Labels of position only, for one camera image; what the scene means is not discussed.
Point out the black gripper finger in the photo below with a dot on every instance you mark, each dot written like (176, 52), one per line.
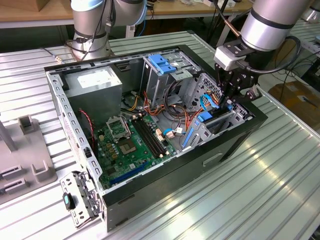
(250, 96)
(219, 80)

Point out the hard disk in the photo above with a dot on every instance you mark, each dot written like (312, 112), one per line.
(205, 117)

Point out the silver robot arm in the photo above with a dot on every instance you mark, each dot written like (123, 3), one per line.
(87, 45)

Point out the grey metal disk bay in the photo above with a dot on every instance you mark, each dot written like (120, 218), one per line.
(240, 112)

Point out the brown cardboard box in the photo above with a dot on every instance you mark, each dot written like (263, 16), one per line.
(295, 100)

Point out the blue plastic drive latch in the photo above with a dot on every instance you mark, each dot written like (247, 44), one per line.
(160, 63)

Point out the grey optical drive cage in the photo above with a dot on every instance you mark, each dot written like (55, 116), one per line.
(155, 85)

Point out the wooden desk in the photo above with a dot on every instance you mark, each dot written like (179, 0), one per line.
(180, 8)

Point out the metal slat side table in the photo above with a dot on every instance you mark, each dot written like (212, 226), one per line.
(310, 37)

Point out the black RAM slot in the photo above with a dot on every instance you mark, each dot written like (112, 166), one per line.
(153, 135)
(147, 138)

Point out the black PC case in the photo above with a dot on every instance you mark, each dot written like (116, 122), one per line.
(175, 180)

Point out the green motherboard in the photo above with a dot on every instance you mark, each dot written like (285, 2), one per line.
(136, 156)

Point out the grey power supply unit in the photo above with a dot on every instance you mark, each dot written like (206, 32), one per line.
(95, 100)

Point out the blue expansion slot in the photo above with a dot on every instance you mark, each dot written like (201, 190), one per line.
(130, 173)

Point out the black latch with teal button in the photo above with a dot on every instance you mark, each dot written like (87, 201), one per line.
(67, 201)

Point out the grey parts rack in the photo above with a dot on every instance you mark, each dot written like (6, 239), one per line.
(27, 150)

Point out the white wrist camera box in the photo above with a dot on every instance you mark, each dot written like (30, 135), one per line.
(226, 58)

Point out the square brown base plate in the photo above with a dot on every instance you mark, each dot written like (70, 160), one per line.
(70, 51)

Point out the metal card retention bracket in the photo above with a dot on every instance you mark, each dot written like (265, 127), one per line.
(76, 217)

